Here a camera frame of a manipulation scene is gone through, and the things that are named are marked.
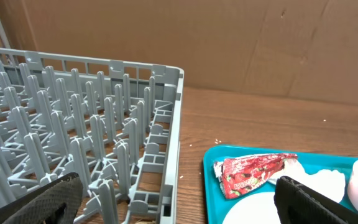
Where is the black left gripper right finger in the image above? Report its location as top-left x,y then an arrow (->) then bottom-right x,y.
273,176 -> 358,224

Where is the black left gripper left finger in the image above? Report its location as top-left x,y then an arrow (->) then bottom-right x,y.
0,172 -> 83,224

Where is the large white plate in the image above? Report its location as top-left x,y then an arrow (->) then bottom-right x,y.
223,192 -> 281,224

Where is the crumpled white napkin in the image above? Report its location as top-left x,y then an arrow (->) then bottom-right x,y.
268,159 -> 346,203

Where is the red snack wrapper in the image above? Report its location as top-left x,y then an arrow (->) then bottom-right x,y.
213,153 -> 298,199

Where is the teal plastic tray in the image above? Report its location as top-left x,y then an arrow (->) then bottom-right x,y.
203,145 -> 358,223

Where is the grey plastic dish rack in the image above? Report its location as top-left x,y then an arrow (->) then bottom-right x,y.
0,48 -> 185,223

